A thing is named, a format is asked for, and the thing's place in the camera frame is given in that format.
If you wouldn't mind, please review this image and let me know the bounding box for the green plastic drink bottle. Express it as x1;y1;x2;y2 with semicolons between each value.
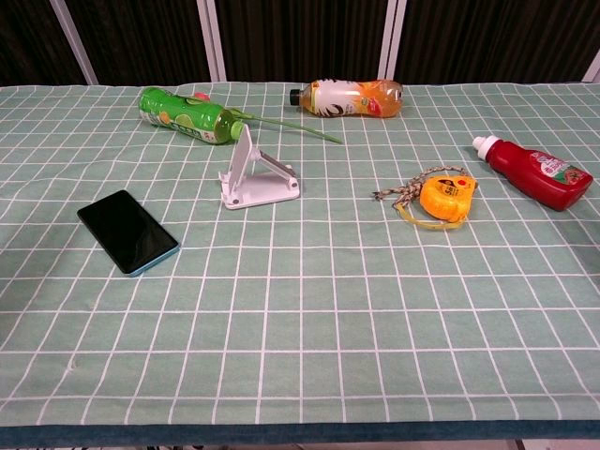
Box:
139;86;248;146

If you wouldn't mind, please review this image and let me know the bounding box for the green checkered tablecloth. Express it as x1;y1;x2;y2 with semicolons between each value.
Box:
0;82;600;444

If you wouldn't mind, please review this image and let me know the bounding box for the yellow tape measure with lanyard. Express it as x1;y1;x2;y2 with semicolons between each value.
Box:
372;167;480;233

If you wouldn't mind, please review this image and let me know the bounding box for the green plant stem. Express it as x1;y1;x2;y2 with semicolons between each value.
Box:
191;91;344;145

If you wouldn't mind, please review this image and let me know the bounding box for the red ketchup bottle white cap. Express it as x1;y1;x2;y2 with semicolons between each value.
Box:
472;134;594;213

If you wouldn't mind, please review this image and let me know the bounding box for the white folding phone stand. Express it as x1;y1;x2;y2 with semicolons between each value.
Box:
217;123;302;211

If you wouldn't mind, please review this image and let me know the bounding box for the orange tea bottle black cap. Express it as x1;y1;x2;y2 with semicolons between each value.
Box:
289;79;405;119

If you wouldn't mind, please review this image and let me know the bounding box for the black smartphone with blue case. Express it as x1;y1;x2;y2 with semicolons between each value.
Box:
76;188;182;278

